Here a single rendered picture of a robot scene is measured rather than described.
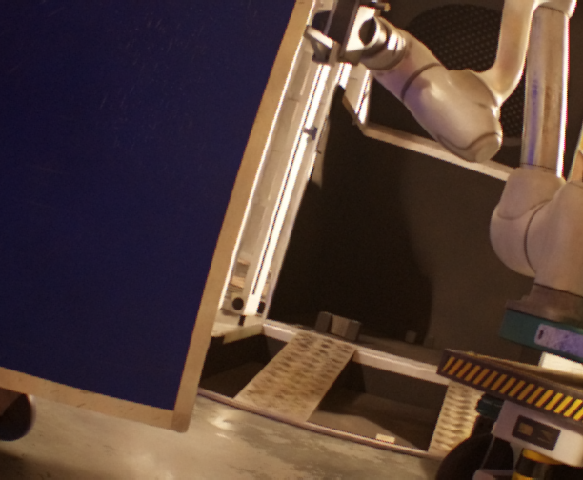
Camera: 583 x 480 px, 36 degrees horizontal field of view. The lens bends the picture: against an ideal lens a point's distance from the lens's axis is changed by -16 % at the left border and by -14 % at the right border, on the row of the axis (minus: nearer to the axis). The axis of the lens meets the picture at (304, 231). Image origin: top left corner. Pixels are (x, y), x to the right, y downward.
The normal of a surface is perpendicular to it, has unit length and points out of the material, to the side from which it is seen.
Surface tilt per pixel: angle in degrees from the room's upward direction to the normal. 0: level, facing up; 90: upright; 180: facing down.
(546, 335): 90
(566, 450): 90
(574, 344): 90
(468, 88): 60
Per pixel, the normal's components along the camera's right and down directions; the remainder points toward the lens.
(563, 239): -0.59, -0.22
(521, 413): -0.85, -0.25
